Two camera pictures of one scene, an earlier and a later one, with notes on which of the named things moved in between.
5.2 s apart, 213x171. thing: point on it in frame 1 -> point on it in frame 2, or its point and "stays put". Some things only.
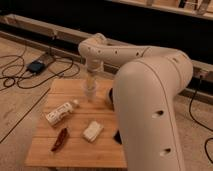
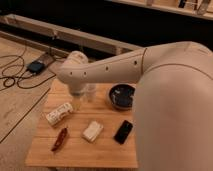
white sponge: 93,131 stays put
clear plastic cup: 90,90 stays put
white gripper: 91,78 -> 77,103
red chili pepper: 61,139 stays put
